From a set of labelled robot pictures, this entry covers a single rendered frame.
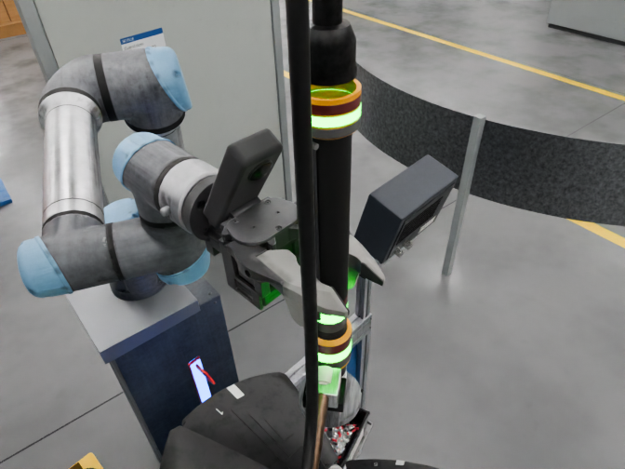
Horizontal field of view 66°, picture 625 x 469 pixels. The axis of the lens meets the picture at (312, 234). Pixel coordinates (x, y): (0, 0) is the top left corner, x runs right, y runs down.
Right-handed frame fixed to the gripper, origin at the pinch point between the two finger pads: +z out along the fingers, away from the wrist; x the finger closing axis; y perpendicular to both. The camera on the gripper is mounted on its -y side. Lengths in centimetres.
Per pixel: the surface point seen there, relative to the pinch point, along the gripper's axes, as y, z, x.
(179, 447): 24.5, -12.7, 14.2
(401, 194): 42, -37, -64
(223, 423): 46, -23, 4
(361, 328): 83, -37, -51
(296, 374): 81, -39, -26
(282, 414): 48, -18, -4
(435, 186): 43, -33, -74
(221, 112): 82, -182, -111
